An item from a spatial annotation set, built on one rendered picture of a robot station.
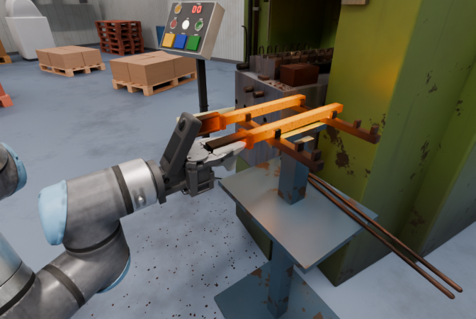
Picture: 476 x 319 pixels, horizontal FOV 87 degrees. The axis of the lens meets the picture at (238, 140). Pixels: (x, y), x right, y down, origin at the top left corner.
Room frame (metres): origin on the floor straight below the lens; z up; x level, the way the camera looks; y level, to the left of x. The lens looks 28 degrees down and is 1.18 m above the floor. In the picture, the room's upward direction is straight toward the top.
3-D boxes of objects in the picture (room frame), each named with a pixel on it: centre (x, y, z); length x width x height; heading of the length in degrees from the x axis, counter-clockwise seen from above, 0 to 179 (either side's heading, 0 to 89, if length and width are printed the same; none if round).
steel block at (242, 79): (1.16, -0.32, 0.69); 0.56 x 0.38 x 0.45; 118
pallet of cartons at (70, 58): (5.30, 3.41, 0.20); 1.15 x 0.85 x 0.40; 52
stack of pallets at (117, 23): (7.50, 3.25, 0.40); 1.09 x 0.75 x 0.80; 53
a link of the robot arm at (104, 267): (0.31, 0.26, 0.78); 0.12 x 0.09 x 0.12; 154
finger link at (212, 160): (0.43, 0.05, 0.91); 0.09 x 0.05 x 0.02; 121
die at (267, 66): (1.21, -0.29, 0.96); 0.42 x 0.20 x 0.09; 118
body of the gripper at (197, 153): (0.42, 0.11, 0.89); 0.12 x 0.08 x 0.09; 125
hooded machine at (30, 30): (6.54, 4.95, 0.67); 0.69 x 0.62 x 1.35; 145
